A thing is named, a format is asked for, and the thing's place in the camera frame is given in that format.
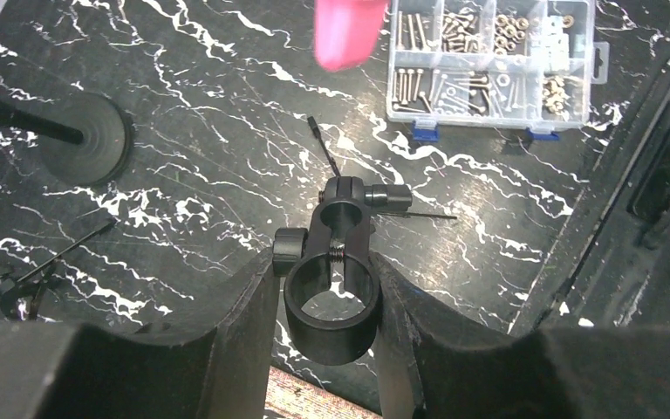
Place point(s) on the tripod stand with clip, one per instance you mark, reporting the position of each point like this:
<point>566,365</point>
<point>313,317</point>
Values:
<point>339,233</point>

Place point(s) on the tripod shock mount stand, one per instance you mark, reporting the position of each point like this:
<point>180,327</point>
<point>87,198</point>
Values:
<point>21,297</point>

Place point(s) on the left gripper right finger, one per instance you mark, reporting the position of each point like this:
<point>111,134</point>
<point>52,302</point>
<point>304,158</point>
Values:
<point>433,362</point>

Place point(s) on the clear plastic screw box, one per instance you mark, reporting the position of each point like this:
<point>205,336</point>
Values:
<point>523,65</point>

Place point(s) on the glitter rhinestone microphone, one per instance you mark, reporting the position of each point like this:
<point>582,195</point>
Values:
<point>290,397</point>

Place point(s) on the round base clip stand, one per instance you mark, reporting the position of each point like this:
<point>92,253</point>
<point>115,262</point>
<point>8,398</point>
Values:
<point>86,141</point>

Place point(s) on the black front mounting bar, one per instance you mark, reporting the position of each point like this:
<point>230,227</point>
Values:
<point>610,263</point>

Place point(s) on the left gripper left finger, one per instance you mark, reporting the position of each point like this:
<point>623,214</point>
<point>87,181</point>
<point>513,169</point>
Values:
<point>208,360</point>

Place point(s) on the pink microphone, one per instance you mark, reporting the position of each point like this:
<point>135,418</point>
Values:
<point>346,31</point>

